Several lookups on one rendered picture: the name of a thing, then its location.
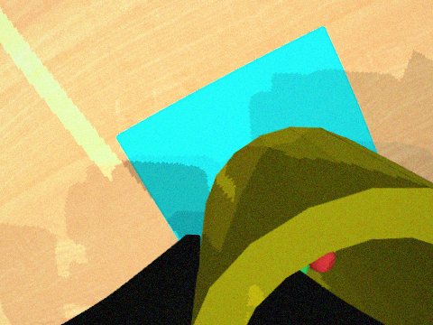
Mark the green ball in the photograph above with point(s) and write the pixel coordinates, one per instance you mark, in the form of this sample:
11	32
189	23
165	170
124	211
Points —
305	269

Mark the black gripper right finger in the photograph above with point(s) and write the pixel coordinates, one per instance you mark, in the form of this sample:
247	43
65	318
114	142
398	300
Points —
299	300

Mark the red ball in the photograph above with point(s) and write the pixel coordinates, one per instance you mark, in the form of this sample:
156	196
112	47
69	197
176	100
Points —
324	263

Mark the yellow cup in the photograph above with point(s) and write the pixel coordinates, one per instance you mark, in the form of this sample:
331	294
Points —
294	195

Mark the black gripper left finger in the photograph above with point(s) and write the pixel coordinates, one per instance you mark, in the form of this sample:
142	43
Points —
163	293

